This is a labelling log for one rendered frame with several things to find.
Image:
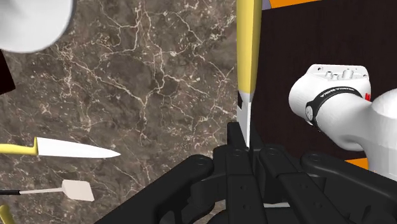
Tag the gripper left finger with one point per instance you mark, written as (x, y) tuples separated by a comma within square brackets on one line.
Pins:
[(238, 186)]

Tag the white round bowl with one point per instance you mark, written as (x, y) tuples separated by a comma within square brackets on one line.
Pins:
[(28, 21)]

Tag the black box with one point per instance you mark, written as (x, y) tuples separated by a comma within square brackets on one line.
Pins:
[(5, 74)]

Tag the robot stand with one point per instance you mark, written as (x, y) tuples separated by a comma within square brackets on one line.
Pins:
[(310, 31)]

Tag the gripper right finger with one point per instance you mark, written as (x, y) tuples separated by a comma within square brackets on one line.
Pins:
[(297, 192)]

